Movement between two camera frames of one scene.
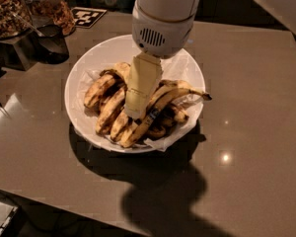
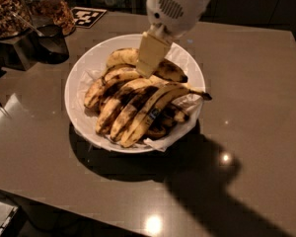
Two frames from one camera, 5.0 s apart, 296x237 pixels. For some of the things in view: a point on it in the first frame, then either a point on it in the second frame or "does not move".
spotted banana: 119,71 -> 129,57
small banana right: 177,114 does not move
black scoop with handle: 47,41 does not move
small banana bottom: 157,131 does not move
